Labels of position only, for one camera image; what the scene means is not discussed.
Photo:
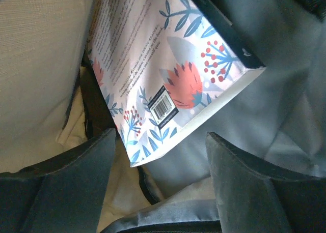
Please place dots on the cream canvas backpack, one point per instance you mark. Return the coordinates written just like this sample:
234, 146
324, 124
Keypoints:
51, 102

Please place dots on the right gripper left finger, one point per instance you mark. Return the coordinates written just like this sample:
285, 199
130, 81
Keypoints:
62, 194

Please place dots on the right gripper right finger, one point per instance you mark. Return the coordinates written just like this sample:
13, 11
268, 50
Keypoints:
253, 195

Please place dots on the floral pastel notebook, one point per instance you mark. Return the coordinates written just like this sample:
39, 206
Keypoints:
164, 67

